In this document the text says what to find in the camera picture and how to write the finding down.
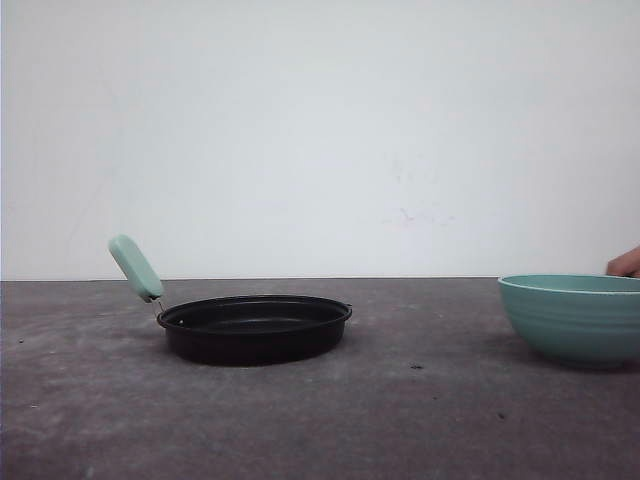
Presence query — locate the teal ceramic bowl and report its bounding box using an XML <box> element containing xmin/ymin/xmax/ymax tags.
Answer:
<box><xmin>498</xmin><ymin>274</ymin><xmax>639</xmax><ymax>369</ymax></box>

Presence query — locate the person's hand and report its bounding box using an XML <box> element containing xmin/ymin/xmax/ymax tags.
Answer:
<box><xmin>606</xmin><ymin>246</ymin><xmax>640</xmax><ymax>278</ymax></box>

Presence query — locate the black frying pan green handle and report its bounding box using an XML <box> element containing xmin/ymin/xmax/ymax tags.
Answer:
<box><xmin>108</xmin><ymin>234</ymin><xmax>354</xmax><ymax>367</ymax></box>

